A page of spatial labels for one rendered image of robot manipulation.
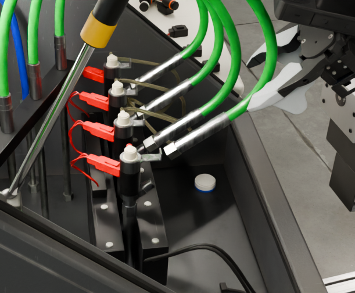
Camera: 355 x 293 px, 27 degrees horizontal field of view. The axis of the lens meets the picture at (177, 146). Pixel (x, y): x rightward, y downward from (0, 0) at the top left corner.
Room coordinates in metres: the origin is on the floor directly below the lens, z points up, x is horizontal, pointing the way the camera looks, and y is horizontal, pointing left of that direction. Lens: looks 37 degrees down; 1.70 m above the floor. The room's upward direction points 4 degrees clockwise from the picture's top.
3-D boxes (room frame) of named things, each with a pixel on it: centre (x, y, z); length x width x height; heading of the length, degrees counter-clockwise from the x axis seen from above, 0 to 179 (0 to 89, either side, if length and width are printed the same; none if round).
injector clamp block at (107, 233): (0.88, 0.09, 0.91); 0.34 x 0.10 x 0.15; 12
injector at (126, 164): (0.77, 0.05, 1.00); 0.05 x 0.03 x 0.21; 102
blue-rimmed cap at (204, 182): (1.04, -0.06, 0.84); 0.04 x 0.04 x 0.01
